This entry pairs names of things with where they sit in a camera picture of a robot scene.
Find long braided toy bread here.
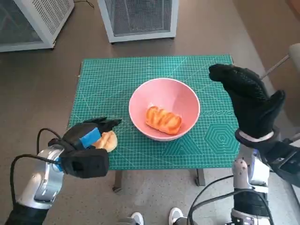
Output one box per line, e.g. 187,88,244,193
145,105,183,135

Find pink bowl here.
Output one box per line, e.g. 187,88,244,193
128,78,201,141

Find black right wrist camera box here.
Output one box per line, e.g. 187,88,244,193
261,138,300,188

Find narrow white mesh cabinet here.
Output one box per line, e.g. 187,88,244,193
97,0,177,44

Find black floor cable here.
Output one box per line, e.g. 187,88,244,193
74,0,95,9

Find grey table leg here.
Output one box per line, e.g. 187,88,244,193
112,170,123,192
195,168,206,187

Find green cutting mat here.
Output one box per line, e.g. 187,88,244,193
67,54,241,171

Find white robot right foot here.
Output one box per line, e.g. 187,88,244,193
169,207,184,225

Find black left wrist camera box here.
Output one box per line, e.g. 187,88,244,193
60,149,110,179

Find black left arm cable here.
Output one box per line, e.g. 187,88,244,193
10,127,62,204

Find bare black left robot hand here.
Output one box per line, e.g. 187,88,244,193
48,116,122,152

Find white robot left foot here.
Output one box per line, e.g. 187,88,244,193
130,212,144,225

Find round toy bread bun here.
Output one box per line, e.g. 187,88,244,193
93,130,118,153

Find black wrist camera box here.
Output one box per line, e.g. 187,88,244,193
60,149,110,179
261,138,300,188

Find white robot foot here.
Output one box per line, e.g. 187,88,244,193
130,212,144,225
169,207,184,225

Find white chair with grey legs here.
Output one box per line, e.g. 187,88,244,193
260,43,300,80

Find wide white mesh cabinet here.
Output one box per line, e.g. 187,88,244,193
0,0,75,53

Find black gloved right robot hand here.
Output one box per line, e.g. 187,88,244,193
208,63,286,139

